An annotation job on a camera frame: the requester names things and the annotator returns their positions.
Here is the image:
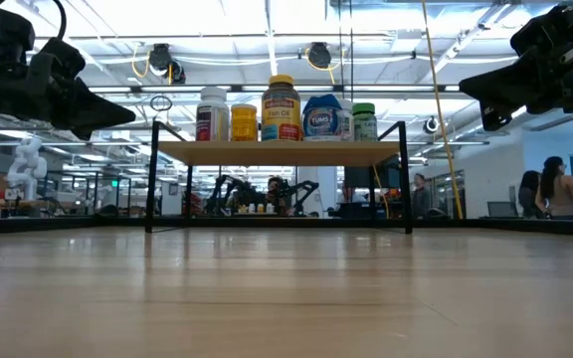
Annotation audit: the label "black cable reel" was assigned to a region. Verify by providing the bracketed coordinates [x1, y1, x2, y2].
[147, 42, 188, 86]
[305, 42, 335, 71]

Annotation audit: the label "yellow hanging cable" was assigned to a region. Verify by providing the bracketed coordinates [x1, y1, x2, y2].
[419, 0, 466, 221]

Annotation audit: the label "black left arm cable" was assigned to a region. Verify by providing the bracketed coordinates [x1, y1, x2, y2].
[0, 0, 68, 44]

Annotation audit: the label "white robot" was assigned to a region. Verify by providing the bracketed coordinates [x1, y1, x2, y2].
[6, 136, 49, 201]

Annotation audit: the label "black metal rig frame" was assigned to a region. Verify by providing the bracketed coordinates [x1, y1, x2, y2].
[0, 213, 573, 238]

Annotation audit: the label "orange pill vial white cap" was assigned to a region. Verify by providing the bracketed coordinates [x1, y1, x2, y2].
[230, 102, 260, 143]

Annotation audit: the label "wooden shelf black legs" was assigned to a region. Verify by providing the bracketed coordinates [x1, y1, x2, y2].
[144, 118, 414, 235]

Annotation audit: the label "person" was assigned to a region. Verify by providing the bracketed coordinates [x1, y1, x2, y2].
[517, 170, 544, 219]
[266, 176, 287, 215]
[534, 156, 573, 221]
[412, 172, 432, 219]

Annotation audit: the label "brown bottle yellow cap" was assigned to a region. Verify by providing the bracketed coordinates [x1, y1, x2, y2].
[260, 74, 302, 142]

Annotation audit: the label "green cap bottle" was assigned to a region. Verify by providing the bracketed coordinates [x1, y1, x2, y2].
[351, 101, 379, 143]

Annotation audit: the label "large white bottle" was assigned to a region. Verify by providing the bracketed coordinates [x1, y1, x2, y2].
[195, 87, 231, 143]

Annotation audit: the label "Tums bottle blue cap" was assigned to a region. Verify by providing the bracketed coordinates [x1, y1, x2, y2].
[300, 93, 344, 142]

